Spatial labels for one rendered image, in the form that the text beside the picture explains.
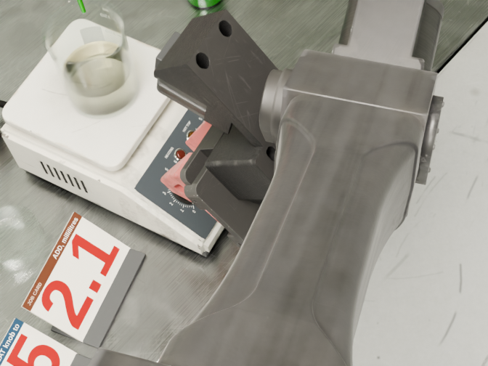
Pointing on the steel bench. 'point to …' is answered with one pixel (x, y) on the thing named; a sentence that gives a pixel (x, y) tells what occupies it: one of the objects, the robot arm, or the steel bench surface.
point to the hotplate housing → (112, 179)
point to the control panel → (202, 228)
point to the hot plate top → (144, 106)
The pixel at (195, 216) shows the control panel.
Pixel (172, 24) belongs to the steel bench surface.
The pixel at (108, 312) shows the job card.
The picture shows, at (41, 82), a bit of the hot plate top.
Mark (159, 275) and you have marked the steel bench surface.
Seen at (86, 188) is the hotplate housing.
